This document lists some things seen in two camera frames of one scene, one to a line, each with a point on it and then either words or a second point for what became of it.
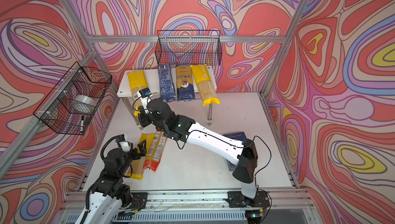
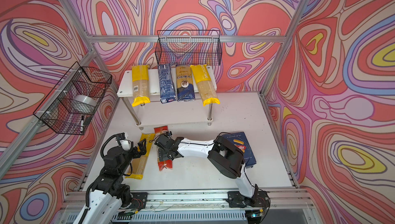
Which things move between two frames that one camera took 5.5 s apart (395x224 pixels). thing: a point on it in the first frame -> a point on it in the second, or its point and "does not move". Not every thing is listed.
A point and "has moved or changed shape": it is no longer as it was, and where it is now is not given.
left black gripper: [141, 150] does not move
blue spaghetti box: [167, 91] does not move
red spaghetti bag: [155, 151] -> [162, 165]
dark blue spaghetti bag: [184, 84] does not move
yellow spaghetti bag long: [138, 82] has moved or changed shape
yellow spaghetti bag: [206, 88] does not move
